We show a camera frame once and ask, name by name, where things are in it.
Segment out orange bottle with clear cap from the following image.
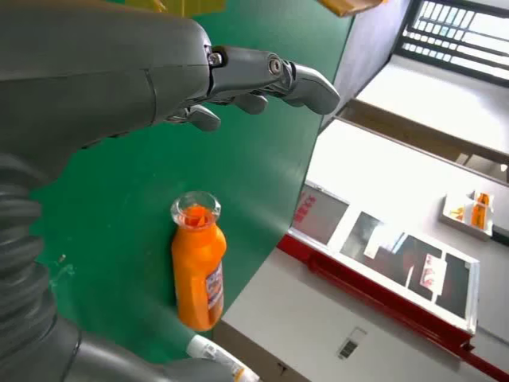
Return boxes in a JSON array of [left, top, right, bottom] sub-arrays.
[[170, 190, 228, 333]]

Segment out green table mat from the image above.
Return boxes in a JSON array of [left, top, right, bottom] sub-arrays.
[[29, 0, 354, 366]]

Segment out floor socket plate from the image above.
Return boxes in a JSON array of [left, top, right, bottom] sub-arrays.
[[337, 326, 367, 361]]

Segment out red and white display cabinet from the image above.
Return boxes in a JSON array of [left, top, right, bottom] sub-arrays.
[[277, 181, 509, 382]]

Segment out window with dark grille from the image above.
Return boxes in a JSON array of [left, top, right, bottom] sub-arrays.
[[396, 0, 509, 88]]

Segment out white shelf with orange items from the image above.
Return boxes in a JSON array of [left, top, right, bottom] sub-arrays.
[[439, 189, 496, 243]]

